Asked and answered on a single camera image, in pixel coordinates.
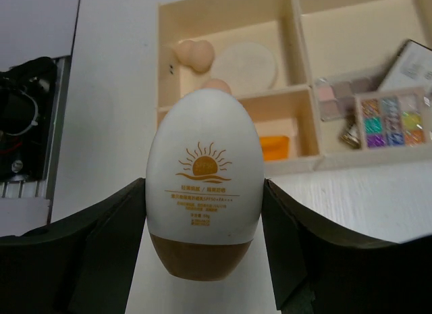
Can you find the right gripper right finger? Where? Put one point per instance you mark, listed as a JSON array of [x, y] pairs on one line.
[[319, 266]]

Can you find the orange tube white cap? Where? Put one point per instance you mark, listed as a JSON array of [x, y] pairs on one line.
[[275, 147]]

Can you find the white bottle gold cap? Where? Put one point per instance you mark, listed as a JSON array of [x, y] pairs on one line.
[[204, 186]]

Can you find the beige makeup sponge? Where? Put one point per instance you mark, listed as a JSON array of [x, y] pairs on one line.
[[198, 55], [217, 84]]

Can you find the round beige powder puff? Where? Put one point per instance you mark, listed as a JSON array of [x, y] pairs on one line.
[[246, 67]]

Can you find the wooden divided organizer box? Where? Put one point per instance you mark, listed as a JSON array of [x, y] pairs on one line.
[[309, 39]]

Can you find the gold eyeshadow palette white label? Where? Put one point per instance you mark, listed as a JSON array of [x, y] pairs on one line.
[[411, 68]]

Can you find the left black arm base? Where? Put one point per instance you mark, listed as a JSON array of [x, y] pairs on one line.
[[33, 99]]

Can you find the small colourful eyeshadow palette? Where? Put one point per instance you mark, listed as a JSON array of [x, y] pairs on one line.
[[393, 118]]

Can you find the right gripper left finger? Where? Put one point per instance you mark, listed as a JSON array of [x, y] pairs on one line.
[[83, 263]]

